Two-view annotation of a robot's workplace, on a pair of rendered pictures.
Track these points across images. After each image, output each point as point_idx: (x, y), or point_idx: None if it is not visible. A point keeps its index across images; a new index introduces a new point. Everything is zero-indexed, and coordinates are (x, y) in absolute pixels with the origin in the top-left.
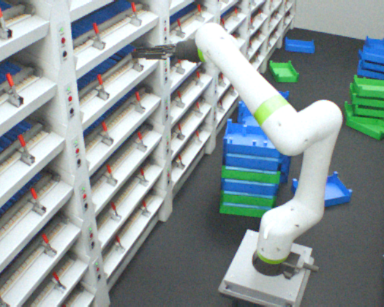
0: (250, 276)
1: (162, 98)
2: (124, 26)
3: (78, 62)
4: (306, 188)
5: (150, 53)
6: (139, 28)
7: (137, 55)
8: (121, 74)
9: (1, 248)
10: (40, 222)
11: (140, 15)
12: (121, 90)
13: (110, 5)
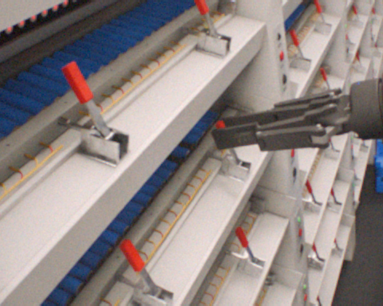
0: None
1: (290, 217)
2: (183, 62)
3: (16, 249)
4: None
5: (273, 133)
6: (227, 63)
7: (230, 139)
8: (196, 200)
9: None
10: None
11: (218, 27)
12: (204, 259)
13: (133, 10)
